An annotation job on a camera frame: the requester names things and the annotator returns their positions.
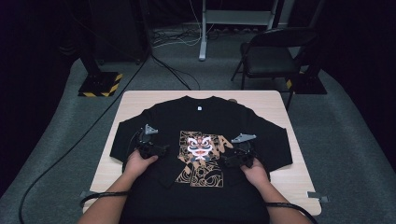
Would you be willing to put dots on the black lion print t-shirt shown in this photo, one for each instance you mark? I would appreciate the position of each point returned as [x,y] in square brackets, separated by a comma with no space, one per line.
[199,121]

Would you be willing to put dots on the black stand with striped base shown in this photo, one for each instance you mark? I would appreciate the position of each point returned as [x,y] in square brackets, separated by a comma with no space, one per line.
[99,84]
[308,85]

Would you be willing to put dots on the grey tape strip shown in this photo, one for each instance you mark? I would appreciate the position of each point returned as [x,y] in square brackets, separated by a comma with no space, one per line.
[317,196]
[85,194]

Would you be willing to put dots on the white desk frame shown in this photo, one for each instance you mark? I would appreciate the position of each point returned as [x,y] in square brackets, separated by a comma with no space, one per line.
[203,37]

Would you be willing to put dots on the black cabinet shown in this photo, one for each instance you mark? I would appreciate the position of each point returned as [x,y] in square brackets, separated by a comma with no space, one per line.
[118,31]

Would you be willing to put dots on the black folding chair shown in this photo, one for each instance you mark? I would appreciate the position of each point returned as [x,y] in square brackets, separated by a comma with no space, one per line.
[267,62]

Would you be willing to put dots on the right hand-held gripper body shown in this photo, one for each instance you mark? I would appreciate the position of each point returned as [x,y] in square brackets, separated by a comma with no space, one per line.
[243,154]

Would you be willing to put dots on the person's right hand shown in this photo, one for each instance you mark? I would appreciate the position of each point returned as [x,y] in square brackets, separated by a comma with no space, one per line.
[257,174]

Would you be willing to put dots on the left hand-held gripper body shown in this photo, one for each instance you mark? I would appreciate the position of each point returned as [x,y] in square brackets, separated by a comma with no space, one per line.
[146,146]

